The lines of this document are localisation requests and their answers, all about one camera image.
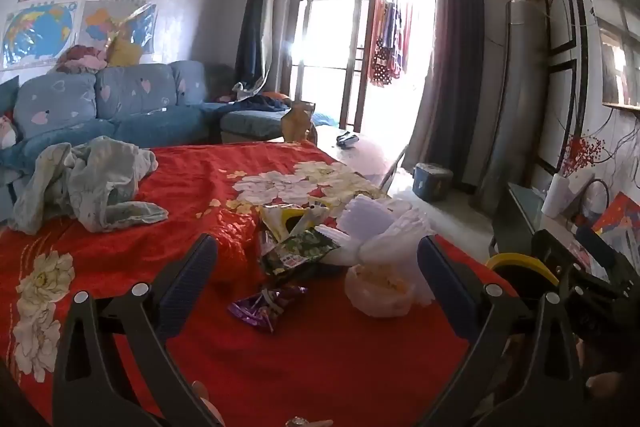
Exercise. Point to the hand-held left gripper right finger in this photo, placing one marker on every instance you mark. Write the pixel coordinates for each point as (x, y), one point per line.
(445, 277)

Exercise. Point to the white cardboard box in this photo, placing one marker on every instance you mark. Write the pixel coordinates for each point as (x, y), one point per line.
(580, 187)

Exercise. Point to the grey green crumpled garment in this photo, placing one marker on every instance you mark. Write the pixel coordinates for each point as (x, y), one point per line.
(85, 177)

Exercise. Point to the pile of pink clothes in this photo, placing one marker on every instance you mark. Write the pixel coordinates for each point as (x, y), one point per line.
(82, 57)

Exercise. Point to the red berry branches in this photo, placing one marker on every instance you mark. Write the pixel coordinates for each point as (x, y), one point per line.
(580, 152)

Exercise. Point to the red picture book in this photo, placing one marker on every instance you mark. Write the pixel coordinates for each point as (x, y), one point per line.
(620, 217)

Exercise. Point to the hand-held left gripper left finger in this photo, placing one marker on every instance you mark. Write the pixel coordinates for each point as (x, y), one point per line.
(192, 267)

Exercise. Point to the green black snack bag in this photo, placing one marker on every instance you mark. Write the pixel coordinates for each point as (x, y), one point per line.
(300, 252)

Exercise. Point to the red floral blanket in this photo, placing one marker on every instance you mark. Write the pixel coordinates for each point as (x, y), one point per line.
(150, 217)

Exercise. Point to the yellow pillow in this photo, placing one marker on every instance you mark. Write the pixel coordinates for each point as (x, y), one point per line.
(125, 53)

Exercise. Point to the glossy coffee table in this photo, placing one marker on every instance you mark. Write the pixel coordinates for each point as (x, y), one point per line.
(350, 162)

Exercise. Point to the clear plastic food bag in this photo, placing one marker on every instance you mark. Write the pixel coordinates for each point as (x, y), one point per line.
(380, 294)

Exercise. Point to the dark blue curtain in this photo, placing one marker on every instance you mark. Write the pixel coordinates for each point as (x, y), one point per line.
(255, 32)

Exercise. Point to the purple candy wrapper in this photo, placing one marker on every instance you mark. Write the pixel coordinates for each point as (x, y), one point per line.
(260, 307)

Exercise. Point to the hanging laundry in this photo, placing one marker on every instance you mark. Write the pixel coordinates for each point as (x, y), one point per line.
(385, 57)

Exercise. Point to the standing air conditioner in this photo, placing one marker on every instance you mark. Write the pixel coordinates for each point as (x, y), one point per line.
(515, 82)

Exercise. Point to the white ribbed vase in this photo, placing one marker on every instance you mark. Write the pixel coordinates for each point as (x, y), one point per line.
(555, 197)

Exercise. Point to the yellow round waste bin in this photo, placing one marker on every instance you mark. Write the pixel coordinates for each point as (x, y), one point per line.
(520, 258)

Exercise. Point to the country map poster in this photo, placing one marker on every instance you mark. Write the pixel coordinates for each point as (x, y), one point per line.
(97, 24)

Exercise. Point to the brown paper bag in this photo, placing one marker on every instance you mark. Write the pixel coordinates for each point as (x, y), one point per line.
(297, 122)

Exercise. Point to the sliding glass door frame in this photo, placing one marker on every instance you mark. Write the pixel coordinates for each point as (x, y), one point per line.
(361, 57)

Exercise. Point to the person's right hand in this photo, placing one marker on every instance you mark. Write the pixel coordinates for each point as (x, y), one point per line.
(602, 382)

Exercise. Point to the blue storage box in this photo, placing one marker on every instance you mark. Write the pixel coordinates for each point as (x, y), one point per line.
(430, 184)

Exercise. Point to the grey curtain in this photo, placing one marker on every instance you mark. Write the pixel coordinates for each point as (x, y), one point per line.
(455, 57)

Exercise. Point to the yellow white snack bag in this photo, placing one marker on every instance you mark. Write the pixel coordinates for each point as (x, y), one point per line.
(287, 219)

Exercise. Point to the world map poster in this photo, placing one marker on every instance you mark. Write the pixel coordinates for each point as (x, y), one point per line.
(40, 29)

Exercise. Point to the blue heart print sofa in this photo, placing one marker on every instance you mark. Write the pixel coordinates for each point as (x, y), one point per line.
(135, 92)

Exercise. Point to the glass top media cabinet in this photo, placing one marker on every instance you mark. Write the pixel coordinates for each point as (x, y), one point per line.
(515, 217)

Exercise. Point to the small dark gadget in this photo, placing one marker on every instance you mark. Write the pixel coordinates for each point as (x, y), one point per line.
(347, 139)

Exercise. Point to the white plastic bag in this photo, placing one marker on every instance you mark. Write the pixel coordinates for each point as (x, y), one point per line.
(395, 232)

